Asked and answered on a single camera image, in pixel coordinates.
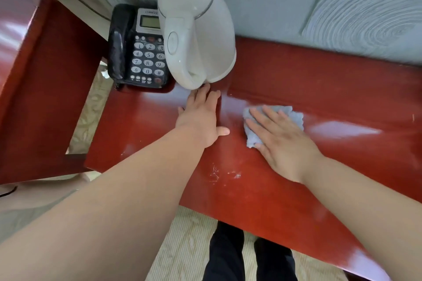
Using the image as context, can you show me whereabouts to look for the white electric kettle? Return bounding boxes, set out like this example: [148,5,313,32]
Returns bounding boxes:
[157,0,237,90]

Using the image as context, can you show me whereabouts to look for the person's right hand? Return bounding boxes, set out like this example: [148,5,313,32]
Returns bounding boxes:
[244,104,325,184]

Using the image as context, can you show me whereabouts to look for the person's left forearm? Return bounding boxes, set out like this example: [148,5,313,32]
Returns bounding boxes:
[0,126,207,281]

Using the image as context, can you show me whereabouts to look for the person's right forearm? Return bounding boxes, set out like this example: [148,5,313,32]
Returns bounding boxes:
[300,155,422,281]

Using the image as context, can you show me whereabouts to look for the person's black trousers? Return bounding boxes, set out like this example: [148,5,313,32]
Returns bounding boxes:
[201,220,298,281]

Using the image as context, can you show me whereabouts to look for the black telephone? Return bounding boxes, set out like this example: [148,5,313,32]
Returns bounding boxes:
[107,3,171,91]

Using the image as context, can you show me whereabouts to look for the person's left hand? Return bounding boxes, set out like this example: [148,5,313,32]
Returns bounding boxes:
[175,83,230,149]

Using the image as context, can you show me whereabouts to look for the red wooden table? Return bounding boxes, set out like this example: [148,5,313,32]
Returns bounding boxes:
[84,36,422,281]

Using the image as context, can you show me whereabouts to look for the grey-blue cleaning cloth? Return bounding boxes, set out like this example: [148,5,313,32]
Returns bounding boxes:
[242,104,305,149]

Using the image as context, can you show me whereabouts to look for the large red wooden desk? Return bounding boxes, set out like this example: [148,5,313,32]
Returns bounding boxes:
[0,0,111,186]

